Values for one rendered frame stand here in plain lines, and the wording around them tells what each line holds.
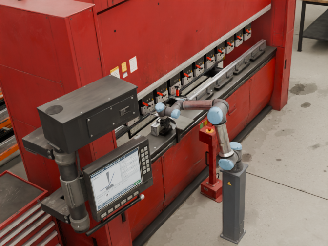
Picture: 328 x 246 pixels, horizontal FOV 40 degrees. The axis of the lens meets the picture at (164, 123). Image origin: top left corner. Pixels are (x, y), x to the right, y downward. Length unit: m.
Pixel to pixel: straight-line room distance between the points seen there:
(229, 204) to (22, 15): 2.24
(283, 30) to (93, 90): 3.46
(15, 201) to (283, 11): 3.64
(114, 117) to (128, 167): 0.35
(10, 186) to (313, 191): 2.90
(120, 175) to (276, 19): 3.46
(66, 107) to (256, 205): 2.66
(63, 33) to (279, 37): 3.46
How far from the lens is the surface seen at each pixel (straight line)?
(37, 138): 2.64
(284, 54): 5.67
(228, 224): 4.07
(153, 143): 3.88
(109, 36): 3.18
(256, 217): 4.43
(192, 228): 4.31
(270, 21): 5.59
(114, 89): 2.47
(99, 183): 2.53
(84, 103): 2.38
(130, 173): 2.66
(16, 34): 3.01
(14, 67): 3.18
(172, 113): 3.47
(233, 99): 4.85
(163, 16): 3.65
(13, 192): 3.49
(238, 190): 3.77
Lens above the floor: 3.07
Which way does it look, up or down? 32 degrees down
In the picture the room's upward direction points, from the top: 5 degrees counter-clockwise
